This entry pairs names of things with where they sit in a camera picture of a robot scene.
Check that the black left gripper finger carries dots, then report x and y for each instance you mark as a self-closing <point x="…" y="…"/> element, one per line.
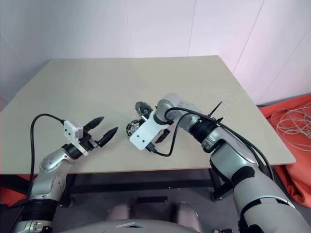
<point x="108" y="137"/>
<point x="93" y="123"/>

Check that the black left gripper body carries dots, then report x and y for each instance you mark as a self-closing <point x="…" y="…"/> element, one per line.
<point x="88" y="143"/>

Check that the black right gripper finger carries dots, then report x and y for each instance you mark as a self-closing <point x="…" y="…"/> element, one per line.
<point x="163" y="137"/>

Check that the black spoked rotor wheel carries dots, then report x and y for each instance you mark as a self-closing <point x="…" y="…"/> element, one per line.
<point x="133" y="128"/>

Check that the silver hinged motor lid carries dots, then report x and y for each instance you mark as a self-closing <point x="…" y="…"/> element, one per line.
<point x="143" y="109"/>

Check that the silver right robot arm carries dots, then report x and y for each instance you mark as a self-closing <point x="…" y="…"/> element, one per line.
<point x="243" y="170"/>

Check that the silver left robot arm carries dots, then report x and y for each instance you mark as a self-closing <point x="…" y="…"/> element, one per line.
<point x="48" y="174"/>

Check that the grey round motor housing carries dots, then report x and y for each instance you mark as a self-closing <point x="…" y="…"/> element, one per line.
<point x="128" y="136"/>

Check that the grey robot torso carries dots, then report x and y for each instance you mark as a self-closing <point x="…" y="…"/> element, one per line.
<point x="121" y="228"/>

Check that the large orange cloth bag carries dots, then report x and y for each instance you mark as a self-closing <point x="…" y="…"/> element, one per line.
<point x="298" y="170"/>

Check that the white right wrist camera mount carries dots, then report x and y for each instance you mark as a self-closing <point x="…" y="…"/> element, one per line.
<point x="147" y="132"/>

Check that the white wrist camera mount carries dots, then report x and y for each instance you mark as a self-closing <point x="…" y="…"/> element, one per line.
<point x="147" y="132"/>
<point x="71" y="132"/>

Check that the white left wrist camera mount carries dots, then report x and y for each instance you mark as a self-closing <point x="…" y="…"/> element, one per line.
<point x="71" y="132"/>

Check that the black metal table frame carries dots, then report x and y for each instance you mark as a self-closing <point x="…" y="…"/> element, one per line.
<point x="136" y="188"/>

